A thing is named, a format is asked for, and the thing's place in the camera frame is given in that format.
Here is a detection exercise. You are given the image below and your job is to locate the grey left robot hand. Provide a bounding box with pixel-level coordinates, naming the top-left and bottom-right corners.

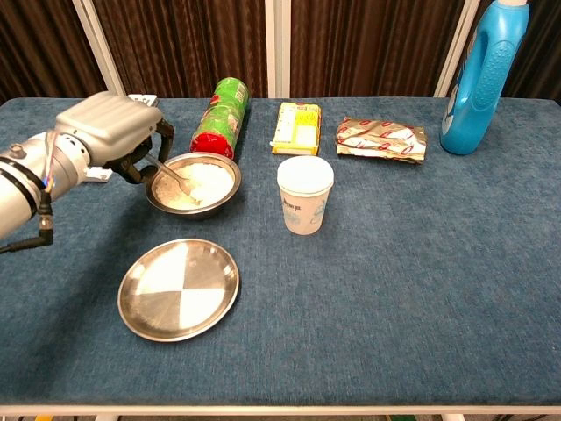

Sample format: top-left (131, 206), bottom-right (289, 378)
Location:
top-left (54, 90), bottom-right (175, 185)

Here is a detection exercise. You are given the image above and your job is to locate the clear plastic spoon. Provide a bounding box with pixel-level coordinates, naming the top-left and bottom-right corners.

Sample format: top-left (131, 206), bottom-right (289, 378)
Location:
top-left (144, 153), bottom-right (202, 205)

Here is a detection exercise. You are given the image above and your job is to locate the white powder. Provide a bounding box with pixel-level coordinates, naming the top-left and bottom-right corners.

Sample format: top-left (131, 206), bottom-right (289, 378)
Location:
top-left (153, 160), bottom-right (236, 211)

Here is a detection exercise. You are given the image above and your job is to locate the stainless steel bowl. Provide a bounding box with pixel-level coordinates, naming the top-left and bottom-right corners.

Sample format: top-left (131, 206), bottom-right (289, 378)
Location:
top-left (145, 152), bottom-right (243, 221)

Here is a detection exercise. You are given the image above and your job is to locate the stainless steel plate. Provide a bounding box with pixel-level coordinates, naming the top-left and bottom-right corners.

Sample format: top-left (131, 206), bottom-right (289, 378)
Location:
top-left (117, 238), bottom-right (241, 343)

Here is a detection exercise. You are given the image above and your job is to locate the white paper cup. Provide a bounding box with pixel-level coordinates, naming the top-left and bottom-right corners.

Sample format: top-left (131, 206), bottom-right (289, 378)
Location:
top-left (276, 155), bottom-right (336, 236)

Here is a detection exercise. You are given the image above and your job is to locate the green chips can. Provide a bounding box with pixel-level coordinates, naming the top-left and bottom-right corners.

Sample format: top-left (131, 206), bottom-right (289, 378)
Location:
top-left (189, 77), bottom-right (251, 161)

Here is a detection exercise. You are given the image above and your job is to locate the yellow carton box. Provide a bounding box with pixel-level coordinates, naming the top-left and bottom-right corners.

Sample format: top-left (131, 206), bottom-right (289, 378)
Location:
top-left (270, 102), bottom-right (323, 157)

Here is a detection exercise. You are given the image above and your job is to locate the gold foil snack packet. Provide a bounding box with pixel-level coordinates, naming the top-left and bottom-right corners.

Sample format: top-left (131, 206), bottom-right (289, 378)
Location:
top-left (335, 116), bottom-right (428, 165)

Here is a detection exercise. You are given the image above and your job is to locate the blue tablecloth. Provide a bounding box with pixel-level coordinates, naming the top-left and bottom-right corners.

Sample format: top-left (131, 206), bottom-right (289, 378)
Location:
top-left (0, 96), bottom-right (561, 407)

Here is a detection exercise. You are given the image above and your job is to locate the blue detergent bottle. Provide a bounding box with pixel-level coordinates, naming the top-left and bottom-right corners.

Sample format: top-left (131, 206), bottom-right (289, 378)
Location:
top-left (439, 0), bottom-right (531, 155)

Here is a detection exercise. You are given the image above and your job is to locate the white plastic bracket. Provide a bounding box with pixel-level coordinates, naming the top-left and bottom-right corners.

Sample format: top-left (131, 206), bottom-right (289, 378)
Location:
top-left (82, 93), bottom-right (159, 183)

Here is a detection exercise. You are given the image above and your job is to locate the white partition frame post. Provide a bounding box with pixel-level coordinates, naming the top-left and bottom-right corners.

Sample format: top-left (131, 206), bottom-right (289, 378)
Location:
top-left (72, 0), bottom-right (126, 99)
top-left (433, 0), bottom-right (482, 98)
top-left (265, 0), bottom-right (292, 99)

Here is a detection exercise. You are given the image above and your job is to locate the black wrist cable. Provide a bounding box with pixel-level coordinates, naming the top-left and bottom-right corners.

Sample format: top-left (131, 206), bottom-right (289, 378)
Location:
top-left (0, 188), bottom-right (56, 255)

